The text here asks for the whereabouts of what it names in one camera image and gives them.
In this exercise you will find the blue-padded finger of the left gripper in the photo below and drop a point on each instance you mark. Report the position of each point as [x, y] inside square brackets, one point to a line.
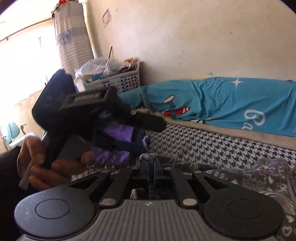
[106, 142]

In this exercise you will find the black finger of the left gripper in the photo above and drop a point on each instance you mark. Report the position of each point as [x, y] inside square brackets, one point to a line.
[145, 120]

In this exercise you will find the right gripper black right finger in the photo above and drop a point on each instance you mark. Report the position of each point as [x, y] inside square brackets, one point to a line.
[162, 182]

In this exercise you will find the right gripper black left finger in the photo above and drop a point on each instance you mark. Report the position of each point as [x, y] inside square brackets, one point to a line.
[142, 181]

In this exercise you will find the grey doodle-print fleece garment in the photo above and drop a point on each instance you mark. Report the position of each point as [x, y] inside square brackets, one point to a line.
[271, 177]

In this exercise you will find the person's left hand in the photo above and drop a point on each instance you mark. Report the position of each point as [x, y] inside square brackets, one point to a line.
[32, 156]

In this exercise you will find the purple folded garment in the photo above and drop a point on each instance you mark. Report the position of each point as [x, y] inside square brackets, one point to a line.
[124, 133]

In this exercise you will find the houndstooth pattern mattress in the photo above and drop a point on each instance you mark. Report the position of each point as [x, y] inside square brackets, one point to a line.
[195, 143]

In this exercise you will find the white perforated plastic basket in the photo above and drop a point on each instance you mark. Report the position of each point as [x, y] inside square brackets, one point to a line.
[124, 82]

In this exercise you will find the green chair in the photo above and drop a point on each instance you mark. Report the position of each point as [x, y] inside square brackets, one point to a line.
[13, 135]

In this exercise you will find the clear plastic bag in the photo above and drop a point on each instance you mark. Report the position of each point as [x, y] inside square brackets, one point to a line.
[101, 68]

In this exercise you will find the grey checked fabric cover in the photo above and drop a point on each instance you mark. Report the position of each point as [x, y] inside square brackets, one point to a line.
[71, 34]

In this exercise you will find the blue cartoon-print bed sheet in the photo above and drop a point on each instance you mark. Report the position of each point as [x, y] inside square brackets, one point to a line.
[262, 105]

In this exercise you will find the white wall switch plate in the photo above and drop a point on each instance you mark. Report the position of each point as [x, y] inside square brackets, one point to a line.
[106, 18]

